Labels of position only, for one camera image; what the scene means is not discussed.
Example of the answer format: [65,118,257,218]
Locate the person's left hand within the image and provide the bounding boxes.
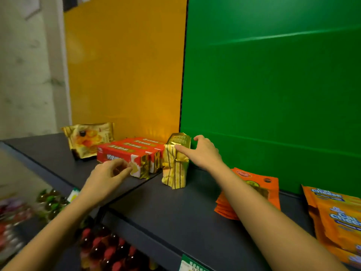
[80,158,133,208]

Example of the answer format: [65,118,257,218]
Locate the person's right hand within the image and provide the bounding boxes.
[174,134,223,174]

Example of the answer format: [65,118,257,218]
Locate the red gold snack packet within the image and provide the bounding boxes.
[132,137,167,153]
[97,143,150,180]
[112,141,158,175]
[123,139,164,170]

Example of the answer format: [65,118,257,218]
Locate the gold striped bread snack packet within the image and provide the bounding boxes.
[61,122,115,160]
[161,132,192,190]

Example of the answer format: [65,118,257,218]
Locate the orange windowed snack pouch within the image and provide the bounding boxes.
[214,190,241,221]
[231,167,282,211]

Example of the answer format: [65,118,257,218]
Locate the dark grey shelf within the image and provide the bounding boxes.
[0,133,361,271]

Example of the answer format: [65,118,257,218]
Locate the person's left forearm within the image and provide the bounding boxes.
[2,193,99,271]

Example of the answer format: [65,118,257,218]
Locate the person's right forearm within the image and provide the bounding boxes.
[209,161,348,271]

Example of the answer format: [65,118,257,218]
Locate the green price tag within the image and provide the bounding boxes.
[178,254,211,271]
[67,188,82,203]

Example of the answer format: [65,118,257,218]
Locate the row of green cap bottles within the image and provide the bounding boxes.
[36,188,70,222]

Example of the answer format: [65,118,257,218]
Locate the row of red cap bottles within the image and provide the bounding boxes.
[78,226,160,271]

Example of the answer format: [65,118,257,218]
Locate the green back panel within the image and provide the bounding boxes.
[179,0,361,198]

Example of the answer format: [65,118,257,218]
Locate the pile of pink wrapped goods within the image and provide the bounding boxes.
[0,196,34,262]

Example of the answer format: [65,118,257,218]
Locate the orange back panel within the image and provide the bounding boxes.
[63,0,188,143]

